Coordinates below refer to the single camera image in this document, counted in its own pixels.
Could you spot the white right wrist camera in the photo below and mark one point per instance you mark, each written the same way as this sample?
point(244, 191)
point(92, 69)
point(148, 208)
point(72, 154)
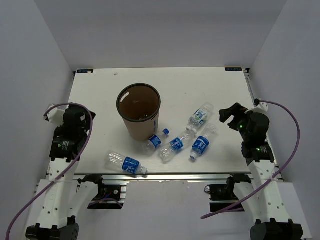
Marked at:
point(259, 107)

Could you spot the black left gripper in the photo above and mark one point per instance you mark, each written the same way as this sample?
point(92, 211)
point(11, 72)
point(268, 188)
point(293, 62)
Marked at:
point(87, 121)

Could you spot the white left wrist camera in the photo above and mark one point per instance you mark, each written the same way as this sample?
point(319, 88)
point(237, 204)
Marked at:
point(55, 116)

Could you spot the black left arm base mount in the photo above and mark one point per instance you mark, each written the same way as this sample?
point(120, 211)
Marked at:
point(108, 195)

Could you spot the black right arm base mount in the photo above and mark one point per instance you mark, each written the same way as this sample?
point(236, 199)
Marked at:
point(222, 195)

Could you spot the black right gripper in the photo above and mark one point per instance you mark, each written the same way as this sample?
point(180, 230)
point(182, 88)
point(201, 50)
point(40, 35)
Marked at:
point(236, 109)

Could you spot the small clear bottle blue cap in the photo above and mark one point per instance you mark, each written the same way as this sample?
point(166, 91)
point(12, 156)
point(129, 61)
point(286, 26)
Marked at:
point(155, 141)

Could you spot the brown cylindrical paper bin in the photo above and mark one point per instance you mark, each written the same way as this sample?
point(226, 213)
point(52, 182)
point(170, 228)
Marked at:
point(139, 106)

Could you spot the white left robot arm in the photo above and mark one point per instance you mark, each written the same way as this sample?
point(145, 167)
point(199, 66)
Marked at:
point(70, 138)

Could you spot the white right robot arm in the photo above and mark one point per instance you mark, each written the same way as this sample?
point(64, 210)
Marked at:
point(261, 199)

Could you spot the blue sticker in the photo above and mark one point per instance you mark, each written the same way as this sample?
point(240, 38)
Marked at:
point(84, 71)
point(233, 69)

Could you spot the blue sticker back right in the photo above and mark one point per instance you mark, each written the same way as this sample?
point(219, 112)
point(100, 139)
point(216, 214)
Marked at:
point(233, 69)

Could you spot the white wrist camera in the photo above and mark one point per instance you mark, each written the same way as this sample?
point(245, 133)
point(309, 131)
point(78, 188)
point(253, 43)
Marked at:
point(259, 107)
point(55, 116)

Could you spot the blue sticker back left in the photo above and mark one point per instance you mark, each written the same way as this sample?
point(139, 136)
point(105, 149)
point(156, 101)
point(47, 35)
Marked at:
point(84, 71)

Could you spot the clear bottle green blue label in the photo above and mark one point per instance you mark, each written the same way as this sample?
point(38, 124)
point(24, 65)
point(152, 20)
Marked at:
point(200, 117)

